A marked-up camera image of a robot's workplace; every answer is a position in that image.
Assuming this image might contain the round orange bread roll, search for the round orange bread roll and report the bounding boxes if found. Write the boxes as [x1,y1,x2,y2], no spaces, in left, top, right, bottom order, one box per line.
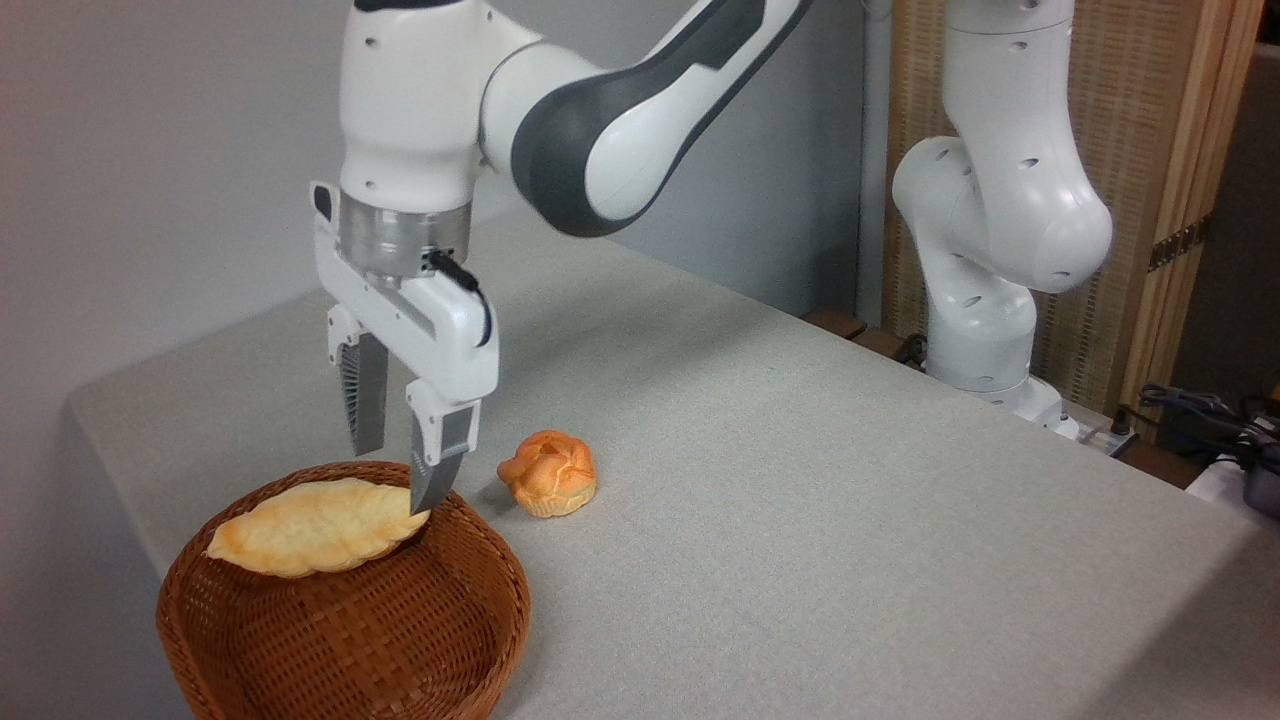
[497,430,599,519]

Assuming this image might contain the dark grey device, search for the dark grey device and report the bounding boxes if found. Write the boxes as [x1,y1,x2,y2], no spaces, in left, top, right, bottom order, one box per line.
[1242,444,1280,520]

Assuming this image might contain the brown woven wicker basket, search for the brown woven wicker basket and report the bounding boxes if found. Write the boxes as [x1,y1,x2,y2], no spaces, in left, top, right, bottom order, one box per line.
[156,461,532,720]

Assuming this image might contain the black cable bundle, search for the black cable bundle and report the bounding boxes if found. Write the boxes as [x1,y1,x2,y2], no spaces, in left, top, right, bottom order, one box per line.
[1137,383,1280,453]

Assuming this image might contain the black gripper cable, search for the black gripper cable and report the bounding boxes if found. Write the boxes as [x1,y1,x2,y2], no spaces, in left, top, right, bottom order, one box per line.
[427,249,495,349]

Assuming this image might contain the wooden rattan folding screen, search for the wooden rattan folding screen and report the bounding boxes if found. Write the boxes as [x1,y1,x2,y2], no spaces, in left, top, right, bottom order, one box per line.
[883,0,1267,443]

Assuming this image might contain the metal screen hinge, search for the metal screen hinge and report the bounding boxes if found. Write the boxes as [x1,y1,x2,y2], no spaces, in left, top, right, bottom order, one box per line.
[1147,214,1214,273]

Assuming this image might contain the brown wooden block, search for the brown wooden block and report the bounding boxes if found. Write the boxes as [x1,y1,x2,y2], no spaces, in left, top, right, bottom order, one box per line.
[800,307,870,342]

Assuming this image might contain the long braided bread loaf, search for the long braided bread loaf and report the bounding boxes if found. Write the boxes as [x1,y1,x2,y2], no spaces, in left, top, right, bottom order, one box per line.
[205,477,433,579]

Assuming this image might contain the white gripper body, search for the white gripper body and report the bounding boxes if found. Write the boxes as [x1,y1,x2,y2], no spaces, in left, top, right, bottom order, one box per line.
[310,181,500,401]

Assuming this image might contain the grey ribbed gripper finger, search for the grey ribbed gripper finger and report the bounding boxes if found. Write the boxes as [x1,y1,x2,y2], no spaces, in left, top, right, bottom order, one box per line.
[326,303,390,458]
[404,377,482,517]

